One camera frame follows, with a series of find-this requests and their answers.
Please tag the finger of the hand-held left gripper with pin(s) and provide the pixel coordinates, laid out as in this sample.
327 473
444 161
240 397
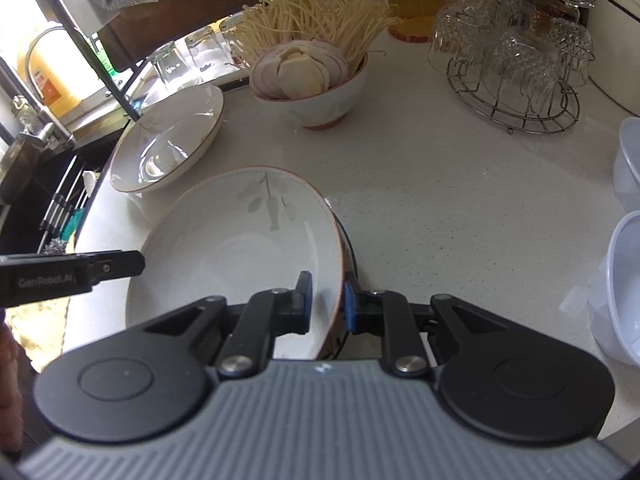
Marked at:
120 265

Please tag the white plate with gold rim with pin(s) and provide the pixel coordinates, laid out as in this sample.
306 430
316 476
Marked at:
165 145

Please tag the pale sliced vegetable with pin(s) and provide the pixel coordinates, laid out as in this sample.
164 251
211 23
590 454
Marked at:
295 67

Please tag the pitcher with orange liquid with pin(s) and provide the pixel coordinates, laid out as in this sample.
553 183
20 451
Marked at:
412 0

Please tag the white bowl with orange base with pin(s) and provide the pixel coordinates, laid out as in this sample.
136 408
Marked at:
320 105

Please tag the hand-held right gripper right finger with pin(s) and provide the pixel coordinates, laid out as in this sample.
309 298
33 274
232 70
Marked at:
349 305

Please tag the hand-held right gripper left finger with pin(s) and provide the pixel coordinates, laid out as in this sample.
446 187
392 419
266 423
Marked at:
306 302

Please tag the translucent plastic container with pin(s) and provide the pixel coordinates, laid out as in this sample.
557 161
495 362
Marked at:
620 300
630 165

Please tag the brown wooden cutting board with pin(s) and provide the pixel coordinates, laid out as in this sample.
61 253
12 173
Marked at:
200 5

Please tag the metal faucet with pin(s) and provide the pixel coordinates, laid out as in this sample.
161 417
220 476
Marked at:
42 132

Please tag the yellow bottle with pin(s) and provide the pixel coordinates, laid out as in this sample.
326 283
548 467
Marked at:
50 80

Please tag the dark patterned bowl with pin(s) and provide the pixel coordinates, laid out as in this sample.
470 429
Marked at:
347 250

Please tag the plain drinking glass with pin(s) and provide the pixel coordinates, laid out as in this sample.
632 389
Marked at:
205 50
172 65
232 40

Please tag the white plate with leaf print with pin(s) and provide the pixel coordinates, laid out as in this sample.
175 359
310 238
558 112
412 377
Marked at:
225 250

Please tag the black metal dish rack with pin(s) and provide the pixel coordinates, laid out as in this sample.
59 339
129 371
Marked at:
80 40

